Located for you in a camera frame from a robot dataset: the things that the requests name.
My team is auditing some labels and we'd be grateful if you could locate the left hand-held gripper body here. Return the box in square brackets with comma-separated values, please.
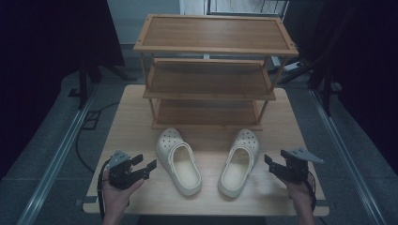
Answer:
[107, 149, 145, 190]

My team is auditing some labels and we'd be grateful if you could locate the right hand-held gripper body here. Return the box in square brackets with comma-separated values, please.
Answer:
[274, 147, 325, 184]

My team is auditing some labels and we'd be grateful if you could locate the cream clog shoe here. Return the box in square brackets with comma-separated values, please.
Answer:
[217, 128, 261, 199]
[156, 127, 204, 197]

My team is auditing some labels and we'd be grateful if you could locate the wooden three-tier shoe rack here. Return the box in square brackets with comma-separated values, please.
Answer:
[133, 13, 299, 132]

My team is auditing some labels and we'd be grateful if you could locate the person's left hand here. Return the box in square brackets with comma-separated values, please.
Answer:
[101, 169, 145, 217]

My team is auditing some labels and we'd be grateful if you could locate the person's right hand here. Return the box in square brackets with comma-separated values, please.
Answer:
[283, 172, 315, 208]

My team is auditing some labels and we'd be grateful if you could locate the black metal stand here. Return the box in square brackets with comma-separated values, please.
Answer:
[277, 54, 343, 117]
[68, 60, 138, 111]

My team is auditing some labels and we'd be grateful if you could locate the white power strip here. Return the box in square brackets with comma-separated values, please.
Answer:
[282, 61, 305, 72]

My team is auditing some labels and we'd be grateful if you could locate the dark curtain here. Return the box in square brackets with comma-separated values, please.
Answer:
[283, 0, 398, 176]
[0, 0, 126, 180]

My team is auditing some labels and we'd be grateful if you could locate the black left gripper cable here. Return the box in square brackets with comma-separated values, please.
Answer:
[97, 158, 113, 220]

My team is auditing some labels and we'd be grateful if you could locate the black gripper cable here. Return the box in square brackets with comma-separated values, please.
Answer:
[304, 170, 317, 212]
[97, 158, 113, 220]

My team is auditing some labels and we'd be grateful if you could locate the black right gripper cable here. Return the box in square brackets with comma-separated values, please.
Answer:
[304, 170, 317, 212]

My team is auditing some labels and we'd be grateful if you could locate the black floor cable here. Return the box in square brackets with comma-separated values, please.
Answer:
[75, 101, 120, 173]

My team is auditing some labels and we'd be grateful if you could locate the metal floor rail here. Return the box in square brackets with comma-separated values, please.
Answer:
[16, 89, 96, 225]
[308, 88, 388, 225]

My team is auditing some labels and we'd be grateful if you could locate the dark metal window frame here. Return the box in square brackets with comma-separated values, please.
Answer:
[206, 0, 289, 19]

